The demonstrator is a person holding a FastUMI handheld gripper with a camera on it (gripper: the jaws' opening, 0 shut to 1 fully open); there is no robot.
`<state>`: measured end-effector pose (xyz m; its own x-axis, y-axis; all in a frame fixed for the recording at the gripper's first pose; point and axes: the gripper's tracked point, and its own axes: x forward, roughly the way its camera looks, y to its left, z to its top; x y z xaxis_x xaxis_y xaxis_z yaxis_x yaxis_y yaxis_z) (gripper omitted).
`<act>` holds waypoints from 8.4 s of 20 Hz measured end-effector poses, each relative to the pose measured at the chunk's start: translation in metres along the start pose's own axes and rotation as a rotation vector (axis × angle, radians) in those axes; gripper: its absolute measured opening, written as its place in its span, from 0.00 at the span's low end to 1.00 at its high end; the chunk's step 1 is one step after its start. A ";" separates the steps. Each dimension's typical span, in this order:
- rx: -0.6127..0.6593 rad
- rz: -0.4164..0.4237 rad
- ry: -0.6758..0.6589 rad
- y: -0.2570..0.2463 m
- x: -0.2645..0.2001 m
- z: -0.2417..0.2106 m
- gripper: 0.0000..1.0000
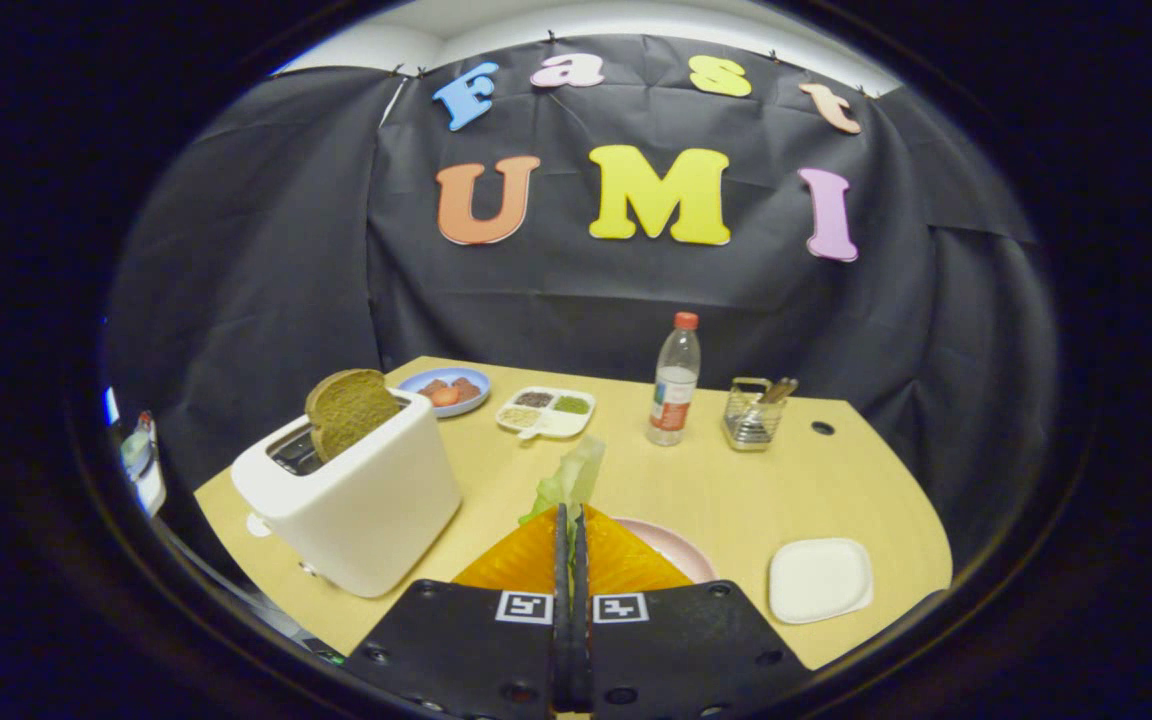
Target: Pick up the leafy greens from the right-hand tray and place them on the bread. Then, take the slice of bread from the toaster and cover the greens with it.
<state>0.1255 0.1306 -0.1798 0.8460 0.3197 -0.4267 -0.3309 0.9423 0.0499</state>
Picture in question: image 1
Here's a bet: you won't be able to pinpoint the white toaster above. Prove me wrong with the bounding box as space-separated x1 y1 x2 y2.
231 388 463 599

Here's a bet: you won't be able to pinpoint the blue round plate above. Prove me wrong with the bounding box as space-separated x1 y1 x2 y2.
398 367 491 418

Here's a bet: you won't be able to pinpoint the green lettuce leaf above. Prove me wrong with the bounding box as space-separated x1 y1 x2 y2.
519 435 605 526

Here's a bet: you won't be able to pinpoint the metal mesh utensil holder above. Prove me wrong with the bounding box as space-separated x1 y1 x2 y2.
723 377 787 452

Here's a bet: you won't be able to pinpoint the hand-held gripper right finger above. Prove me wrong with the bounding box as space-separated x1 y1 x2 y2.
572 505 812 720

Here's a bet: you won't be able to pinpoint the plain brown bread slice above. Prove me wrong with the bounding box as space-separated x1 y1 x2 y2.
305 369 403 463

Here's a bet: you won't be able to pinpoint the brown meat patties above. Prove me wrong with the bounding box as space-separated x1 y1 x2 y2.
419 377 482 406

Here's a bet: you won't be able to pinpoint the clear red-capped water bottle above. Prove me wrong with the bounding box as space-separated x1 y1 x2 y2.
646 312 702 447

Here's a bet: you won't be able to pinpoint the pink round plate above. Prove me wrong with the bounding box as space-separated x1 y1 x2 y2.
616 517 717 584

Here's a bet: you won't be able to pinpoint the white divided tray with grains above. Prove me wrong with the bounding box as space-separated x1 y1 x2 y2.
495 386 597 441

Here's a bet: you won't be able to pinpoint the small white square plate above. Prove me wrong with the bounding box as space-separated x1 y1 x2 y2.
768 538 875 625

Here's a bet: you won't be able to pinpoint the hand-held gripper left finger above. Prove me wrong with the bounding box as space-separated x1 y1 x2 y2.
344 503 571 720

